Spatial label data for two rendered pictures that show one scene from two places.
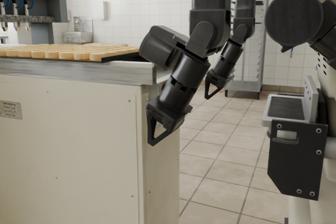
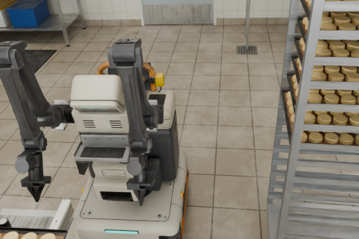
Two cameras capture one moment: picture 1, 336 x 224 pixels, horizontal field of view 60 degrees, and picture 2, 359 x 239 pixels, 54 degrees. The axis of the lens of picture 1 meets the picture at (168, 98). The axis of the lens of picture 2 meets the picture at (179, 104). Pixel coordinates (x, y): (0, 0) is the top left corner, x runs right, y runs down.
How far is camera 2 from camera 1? 1.46 m
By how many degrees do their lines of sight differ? 94
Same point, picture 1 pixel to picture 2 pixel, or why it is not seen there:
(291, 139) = not seen: hidden behind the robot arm
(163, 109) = (150, 181)
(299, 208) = (121, 181)
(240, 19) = (38, 136)
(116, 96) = not seen: outside the picture
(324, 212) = not seen: hidden behind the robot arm
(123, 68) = (61, 224)
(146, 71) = (69, 207)
